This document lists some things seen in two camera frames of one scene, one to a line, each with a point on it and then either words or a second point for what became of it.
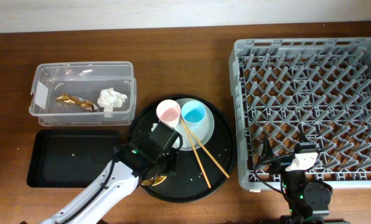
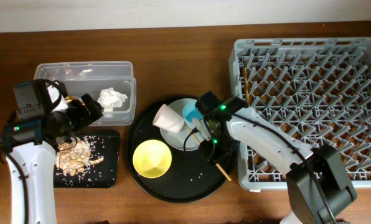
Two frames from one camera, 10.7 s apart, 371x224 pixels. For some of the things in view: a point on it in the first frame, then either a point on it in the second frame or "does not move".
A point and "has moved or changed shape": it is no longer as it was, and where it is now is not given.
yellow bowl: (159, 180) to (152, 158)
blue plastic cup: (193, 113) does not move
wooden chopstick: (192, 145) to (246, 87)
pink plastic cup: (168, 111) has moved or changed shape
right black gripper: (268, 158) to (214, 152)
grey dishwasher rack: (331, 89) does not move
